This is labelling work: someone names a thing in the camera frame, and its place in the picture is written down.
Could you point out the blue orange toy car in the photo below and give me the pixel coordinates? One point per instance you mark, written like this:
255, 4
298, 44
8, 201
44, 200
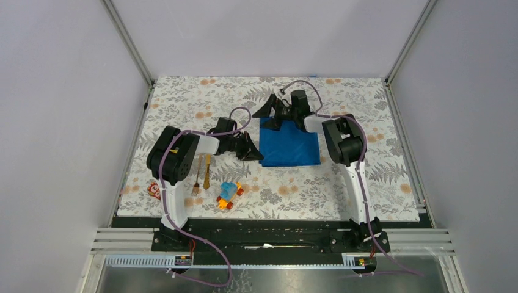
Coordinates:
229, 190

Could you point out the red owl toy block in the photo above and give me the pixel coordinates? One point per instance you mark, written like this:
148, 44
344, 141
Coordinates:
154, 190

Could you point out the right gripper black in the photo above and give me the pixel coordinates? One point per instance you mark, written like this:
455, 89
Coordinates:
264, 111

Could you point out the blue cloth napkin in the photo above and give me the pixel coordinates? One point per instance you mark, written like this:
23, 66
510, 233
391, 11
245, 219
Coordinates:
288, 147

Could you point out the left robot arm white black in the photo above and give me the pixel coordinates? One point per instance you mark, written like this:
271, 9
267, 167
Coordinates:
172, 155

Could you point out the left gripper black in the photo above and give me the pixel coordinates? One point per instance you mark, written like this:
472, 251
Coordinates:
249, 151

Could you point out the gold fork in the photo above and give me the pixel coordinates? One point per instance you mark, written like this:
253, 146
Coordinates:
196, 186

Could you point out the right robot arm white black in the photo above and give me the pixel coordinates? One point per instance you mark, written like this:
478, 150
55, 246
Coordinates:
346, 144

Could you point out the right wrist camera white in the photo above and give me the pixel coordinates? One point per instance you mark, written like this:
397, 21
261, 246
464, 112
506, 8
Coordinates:
281, 95

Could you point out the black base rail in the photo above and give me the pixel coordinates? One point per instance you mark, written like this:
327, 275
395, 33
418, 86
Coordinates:
269, 242

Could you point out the floral tablecloth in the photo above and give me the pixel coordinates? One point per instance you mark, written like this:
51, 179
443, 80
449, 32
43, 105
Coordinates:
313, 193

